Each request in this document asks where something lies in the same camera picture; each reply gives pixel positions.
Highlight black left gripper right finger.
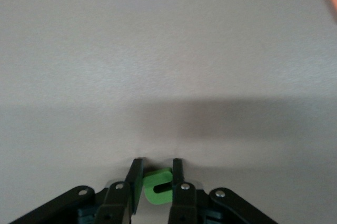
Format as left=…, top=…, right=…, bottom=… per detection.
left=168, top=158, right=277, bottom=224

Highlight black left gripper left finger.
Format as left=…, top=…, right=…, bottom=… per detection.
left=10, top=158, right=145, bottom=224

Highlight green foam letter u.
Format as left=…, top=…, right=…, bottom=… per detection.
left=142, top=167, right=173, bottom=206

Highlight brown table cover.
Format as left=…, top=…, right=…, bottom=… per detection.
left=0, top=0, right=337, bottom=224

